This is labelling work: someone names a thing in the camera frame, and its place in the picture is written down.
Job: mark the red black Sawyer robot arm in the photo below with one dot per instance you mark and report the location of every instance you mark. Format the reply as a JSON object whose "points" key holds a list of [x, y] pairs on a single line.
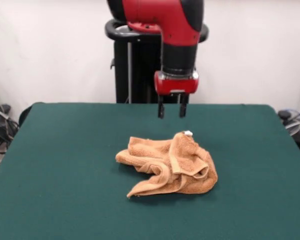
{"points": [[180, 25]]}

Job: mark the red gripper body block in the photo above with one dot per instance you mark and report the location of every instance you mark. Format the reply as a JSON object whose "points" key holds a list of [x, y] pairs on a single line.
{"points": [[176, 85]]}

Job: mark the grey round fan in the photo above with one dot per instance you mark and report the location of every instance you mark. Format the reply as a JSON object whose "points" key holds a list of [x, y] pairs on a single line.
{"points": [[293, 125]]}

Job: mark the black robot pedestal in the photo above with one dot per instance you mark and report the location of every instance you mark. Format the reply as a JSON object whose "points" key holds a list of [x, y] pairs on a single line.
{"points": [[140, 75]]}

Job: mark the dark green table cloth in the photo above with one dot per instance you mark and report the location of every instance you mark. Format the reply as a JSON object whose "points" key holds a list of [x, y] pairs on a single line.
{"points": [[65, 155]]}

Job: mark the tan terry towel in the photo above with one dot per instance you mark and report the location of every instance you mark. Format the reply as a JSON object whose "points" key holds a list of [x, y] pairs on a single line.
{"points": [[185, 162]]}

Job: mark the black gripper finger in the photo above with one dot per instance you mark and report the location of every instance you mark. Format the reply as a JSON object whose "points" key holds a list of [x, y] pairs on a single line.
{"points": [[161, 107], [183, 106]]}

